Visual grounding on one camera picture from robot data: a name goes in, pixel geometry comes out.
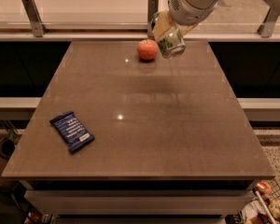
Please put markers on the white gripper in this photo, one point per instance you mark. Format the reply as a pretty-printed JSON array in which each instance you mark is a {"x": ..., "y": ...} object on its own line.
[{"x": 187, "y": 10}]

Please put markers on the green soda can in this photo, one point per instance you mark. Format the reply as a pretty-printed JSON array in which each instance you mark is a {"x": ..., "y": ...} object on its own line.
[{"x": 167, "y": 35}]

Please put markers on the red apple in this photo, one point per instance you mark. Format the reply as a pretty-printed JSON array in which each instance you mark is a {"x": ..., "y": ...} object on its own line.
[{"x": 147, "y": 49}]

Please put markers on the blue snack bar wrapper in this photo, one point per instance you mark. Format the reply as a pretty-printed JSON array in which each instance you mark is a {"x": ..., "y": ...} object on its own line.
[{"x": 72, "y": 131}]

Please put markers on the white drawer under table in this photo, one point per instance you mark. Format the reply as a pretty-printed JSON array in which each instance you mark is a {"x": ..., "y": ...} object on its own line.
[{"x": 139, "y": 202}]

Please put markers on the dark round bin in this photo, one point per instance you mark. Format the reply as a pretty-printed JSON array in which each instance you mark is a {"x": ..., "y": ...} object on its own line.
[{"x": 6, "y": 149}]

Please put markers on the middle metal railing bracket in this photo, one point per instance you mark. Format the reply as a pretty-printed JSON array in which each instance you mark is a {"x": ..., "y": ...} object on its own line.
[{"x": 152, "y": 8}]

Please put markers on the metal railing bracket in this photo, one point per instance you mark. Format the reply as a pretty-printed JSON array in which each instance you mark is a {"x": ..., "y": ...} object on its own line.
[
  {"x": 152, "y": 8},
  {"x": 37, "y": 26},
  {"x": 265, "y": 30}
]

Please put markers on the right metal railing bracket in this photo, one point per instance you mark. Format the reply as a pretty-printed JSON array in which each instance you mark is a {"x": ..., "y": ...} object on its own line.
[{"x": 265, "y": 30}]

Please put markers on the left metal railing bracket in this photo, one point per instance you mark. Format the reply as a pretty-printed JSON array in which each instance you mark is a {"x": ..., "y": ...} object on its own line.
[{"x": 37, "y": 26}]

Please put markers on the wire basket with snacks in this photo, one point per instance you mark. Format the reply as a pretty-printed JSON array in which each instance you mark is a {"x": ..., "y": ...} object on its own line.
[{"x": 264, "y": 208}]

